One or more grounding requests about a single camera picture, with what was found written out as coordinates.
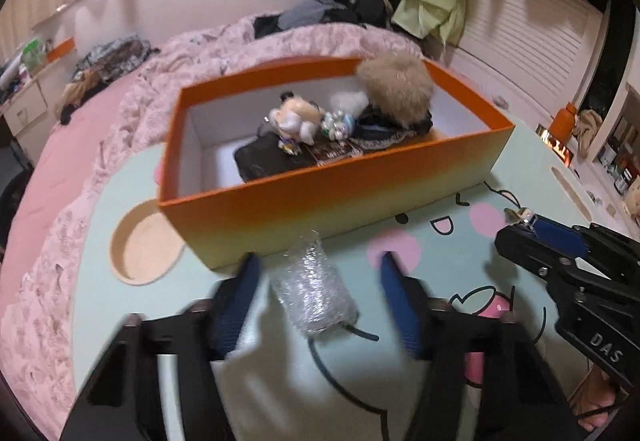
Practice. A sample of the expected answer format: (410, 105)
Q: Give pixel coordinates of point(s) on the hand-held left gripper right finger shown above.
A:
(400, 306)

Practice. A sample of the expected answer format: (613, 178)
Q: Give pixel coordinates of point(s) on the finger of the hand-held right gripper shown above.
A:
(525, 248)
(560, 236)

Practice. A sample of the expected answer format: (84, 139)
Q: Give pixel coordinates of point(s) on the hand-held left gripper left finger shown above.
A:
(235, 316)

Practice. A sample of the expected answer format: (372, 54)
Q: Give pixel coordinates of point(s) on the silver hair clip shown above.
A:
(522, 216)

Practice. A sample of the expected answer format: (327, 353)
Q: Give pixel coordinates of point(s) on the clear bubble wrap roll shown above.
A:
(315, 291)

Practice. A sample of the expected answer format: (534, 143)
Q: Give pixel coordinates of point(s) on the orange gradient cardboard box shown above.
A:
(300, 216)

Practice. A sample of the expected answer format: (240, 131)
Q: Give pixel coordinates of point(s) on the black shiny pouch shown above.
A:
(265, 158)

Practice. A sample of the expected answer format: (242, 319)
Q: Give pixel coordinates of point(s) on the small brown printed box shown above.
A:
(335, 152)

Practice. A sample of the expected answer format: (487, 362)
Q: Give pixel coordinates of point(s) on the cartoon mouse figure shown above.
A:
(295, 118)

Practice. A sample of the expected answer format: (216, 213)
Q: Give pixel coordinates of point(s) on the brown fur pom scrunchie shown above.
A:
(395, 86)

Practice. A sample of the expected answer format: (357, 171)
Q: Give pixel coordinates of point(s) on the white fur pom scrunchie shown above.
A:
(350, 101)

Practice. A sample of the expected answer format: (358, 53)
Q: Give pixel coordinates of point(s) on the green plastic container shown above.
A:
(34, 53)

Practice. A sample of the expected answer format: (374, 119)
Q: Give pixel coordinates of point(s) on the white bookshelf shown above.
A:
(625, 161)

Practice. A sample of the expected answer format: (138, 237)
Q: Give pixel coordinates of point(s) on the beige plush toy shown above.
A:
(587, 131)

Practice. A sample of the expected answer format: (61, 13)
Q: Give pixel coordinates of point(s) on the orange bottle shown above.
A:
(564, 123)

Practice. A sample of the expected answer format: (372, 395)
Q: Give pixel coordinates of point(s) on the white louvered doors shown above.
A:
(525, 31)

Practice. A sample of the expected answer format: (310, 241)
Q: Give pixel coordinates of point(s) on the green dinosaur lap table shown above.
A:
(60, 156)

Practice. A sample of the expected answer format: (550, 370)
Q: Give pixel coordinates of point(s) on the black suitcase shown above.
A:
(12, 201)

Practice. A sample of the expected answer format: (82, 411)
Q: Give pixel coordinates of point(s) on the tan garment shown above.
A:
(80, 93)

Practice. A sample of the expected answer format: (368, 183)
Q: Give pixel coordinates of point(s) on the pink floral duvet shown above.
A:
(210, 46)

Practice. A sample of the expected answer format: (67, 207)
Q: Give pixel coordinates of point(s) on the patterned grey clothes pile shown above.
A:
(115, 56)

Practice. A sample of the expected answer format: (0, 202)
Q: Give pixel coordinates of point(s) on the white bedside cabinet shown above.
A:
(27, 108)

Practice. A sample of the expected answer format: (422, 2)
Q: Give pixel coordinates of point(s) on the dark clothes pile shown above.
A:
(340, 3)

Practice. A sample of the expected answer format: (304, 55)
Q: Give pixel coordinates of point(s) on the small orange white bin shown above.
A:
(61, 48)

